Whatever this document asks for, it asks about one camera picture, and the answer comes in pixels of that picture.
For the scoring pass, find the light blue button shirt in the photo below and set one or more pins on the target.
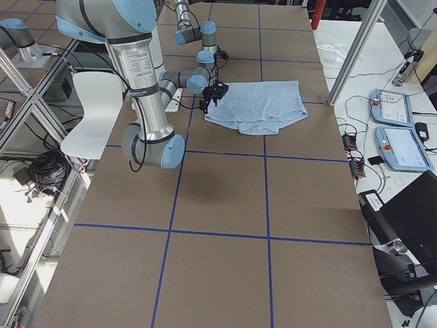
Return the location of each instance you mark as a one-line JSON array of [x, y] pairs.
[[258, 108]]

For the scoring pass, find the white column base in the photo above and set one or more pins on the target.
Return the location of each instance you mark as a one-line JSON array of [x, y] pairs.
[[145, 66]]

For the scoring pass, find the near blue teach pendant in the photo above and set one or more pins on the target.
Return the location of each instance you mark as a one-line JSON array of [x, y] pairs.
[[402, 149]]

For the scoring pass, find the red cylinder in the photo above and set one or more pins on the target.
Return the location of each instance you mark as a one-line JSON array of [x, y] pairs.
[[317, 13]]

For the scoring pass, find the black laptop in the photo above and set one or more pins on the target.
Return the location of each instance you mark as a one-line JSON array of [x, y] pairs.
[[410, 215]]

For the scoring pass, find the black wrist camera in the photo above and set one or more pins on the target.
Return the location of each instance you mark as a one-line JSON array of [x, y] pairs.
[[222, 54]]

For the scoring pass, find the far blue teach pendant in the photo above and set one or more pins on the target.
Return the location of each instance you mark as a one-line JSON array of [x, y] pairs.
[[392, 108]]

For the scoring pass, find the clear plastic bag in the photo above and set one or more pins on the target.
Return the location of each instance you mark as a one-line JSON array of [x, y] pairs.
[[332, 54]]

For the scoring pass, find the blue teach pendant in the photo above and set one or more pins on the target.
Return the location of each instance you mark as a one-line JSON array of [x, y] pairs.
[[402, 149], [392, 108]]

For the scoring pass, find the clear water bottle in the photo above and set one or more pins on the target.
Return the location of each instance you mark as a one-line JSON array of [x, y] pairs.
[[404, 72]]

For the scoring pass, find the aluminium frame post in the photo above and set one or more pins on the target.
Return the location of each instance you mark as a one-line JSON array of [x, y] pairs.
[[375, 9]]

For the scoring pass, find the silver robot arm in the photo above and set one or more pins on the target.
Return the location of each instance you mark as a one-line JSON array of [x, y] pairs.
[[127, 29], [189, 29]]

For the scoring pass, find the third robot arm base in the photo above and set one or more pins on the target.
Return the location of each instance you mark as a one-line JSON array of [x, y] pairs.
[[15, 34]]

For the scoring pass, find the white curved chair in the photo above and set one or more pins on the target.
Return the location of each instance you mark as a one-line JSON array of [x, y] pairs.
[[100, 94]]

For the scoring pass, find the black power adapter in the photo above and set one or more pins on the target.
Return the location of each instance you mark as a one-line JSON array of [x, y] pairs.
[[422, 131]]

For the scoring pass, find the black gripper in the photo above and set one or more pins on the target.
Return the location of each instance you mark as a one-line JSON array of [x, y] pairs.
[[208, 93]]

